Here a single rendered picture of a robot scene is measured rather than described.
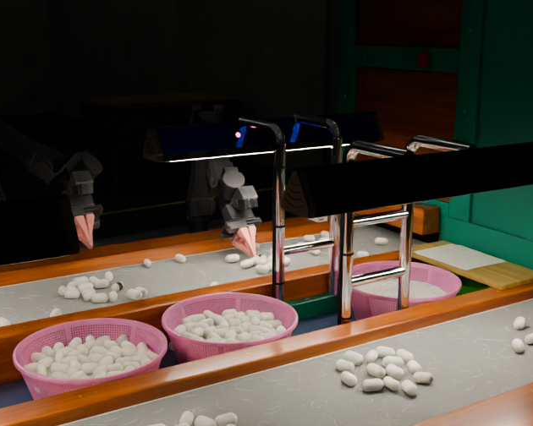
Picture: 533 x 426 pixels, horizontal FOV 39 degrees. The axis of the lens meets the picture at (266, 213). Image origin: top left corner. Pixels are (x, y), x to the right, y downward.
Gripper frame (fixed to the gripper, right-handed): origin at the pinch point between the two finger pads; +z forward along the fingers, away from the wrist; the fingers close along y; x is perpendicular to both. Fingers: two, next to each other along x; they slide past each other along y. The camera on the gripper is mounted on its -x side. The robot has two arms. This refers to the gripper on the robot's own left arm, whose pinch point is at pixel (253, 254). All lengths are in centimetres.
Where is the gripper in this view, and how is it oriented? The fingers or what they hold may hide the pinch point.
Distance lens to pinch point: 191.9
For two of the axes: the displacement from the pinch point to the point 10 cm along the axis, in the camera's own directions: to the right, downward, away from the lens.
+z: 4.0, 7.9, -4.7
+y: 8.5, -1.2, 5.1
